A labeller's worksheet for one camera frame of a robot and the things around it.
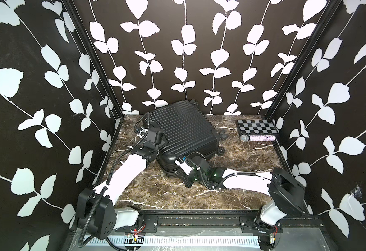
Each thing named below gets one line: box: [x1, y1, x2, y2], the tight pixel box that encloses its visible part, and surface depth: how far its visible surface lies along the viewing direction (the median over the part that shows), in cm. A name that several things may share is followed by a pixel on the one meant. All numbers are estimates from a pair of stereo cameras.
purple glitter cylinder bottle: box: [239, 133, 276, 142], surface depth 106 cm
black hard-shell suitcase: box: [147, 99, 228, 177], surface depth 83 cm
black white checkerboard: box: [235, 119, 280, 136], surface depth 113 cm
